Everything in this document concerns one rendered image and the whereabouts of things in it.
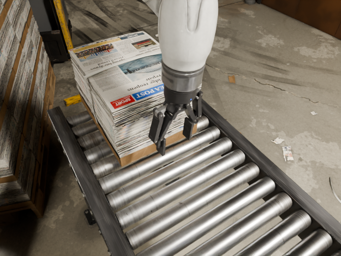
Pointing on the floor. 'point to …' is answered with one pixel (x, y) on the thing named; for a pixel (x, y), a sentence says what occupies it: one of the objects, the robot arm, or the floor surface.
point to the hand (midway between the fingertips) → (174, 138)
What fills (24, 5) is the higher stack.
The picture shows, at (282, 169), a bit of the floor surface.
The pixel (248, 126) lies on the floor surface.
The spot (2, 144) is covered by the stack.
